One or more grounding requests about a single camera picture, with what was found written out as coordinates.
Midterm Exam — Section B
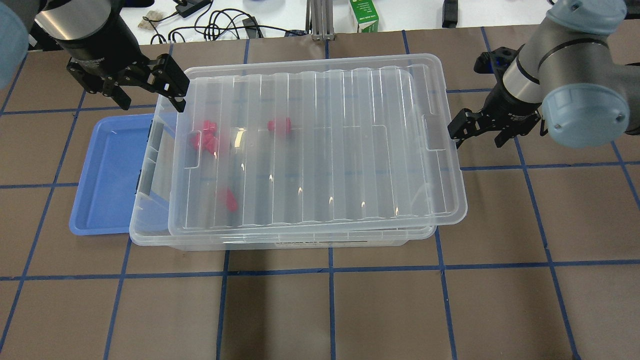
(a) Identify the green white carton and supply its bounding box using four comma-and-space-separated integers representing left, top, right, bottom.
348, 0, 380, 34

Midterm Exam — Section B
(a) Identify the clear plastic box lid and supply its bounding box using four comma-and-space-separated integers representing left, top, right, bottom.
167, 60, 467, 237

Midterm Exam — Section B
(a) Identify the black gripper lid side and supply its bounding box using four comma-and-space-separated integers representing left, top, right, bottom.
446, 82, 542, 149

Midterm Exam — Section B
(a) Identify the blue plastic tray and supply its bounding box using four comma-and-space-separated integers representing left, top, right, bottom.
69, 114, 174, 236

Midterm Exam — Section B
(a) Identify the black gripper tray side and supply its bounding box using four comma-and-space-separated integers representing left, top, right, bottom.
66, 14, 190, 113

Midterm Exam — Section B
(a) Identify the black power adapter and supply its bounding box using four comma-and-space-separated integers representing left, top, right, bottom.
173, 0, 213, 18

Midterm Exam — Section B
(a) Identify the clear plastic storage box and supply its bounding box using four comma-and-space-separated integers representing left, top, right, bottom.
129, 53, 446, 252

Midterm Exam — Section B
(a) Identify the aluminium frame post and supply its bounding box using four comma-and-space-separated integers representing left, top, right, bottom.
306, 0, 335, 42

